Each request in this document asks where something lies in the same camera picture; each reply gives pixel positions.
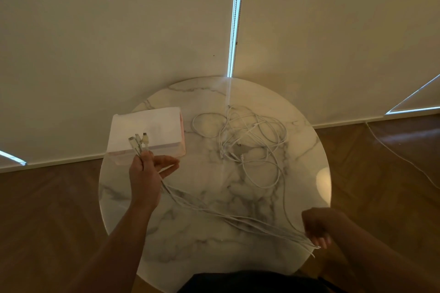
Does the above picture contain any person's left hand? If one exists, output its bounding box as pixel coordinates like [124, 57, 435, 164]
[129, 151, 180, 213]

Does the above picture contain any person's right hand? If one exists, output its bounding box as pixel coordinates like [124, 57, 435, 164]
[302, 207, 348, 250]

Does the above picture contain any long white cable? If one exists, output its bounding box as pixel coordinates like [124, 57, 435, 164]
[128, 132, 320, 257]
[158, 153, 320, 257]

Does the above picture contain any pink white storage box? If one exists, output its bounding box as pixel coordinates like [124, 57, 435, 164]
[106, 107, 186, 166]

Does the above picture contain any tangle of white cables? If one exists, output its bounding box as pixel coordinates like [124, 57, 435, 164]
[191, 105, 289, 190]

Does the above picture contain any person's right forearm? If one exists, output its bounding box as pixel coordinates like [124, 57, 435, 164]
[330, 213, 440, 293]

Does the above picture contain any person's black clothing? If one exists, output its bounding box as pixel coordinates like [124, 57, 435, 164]
[178, 270, 330, 293]

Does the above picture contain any beige roller blind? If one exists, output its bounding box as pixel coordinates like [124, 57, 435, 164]
[0, 0, 238, 173]
[228, 0, 440, 129]

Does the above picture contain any thin white floor cord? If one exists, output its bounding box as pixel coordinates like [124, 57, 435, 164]
[365, 121, 440, 190]

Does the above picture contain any blind bead chain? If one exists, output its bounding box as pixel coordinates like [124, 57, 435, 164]
[226, 0, 247, 78]

